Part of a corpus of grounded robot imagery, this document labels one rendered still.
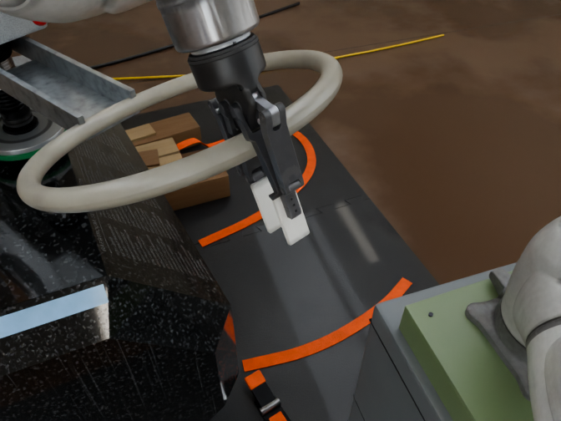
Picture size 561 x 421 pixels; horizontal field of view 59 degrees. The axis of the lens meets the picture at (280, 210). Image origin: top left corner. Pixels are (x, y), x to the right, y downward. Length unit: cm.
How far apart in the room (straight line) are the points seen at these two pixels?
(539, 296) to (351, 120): 228
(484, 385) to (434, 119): 230
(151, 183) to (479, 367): 61
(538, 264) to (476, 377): 23
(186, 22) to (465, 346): 68
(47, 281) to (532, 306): 85
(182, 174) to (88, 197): 11
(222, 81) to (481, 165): 235
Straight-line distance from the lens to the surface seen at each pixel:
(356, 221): 227
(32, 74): 120
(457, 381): 88
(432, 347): 90
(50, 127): 138
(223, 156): 53
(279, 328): 189
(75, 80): 113
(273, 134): 49
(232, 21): 48
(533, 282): 77
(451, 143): 287
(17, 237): 119
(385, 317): 100
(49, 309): 106
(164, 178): 53
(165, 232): 131
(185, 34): 49
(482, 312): 93
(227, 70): 49
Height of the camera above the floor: 161
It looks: 44 degrees down
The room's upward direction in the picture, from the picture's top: straight up
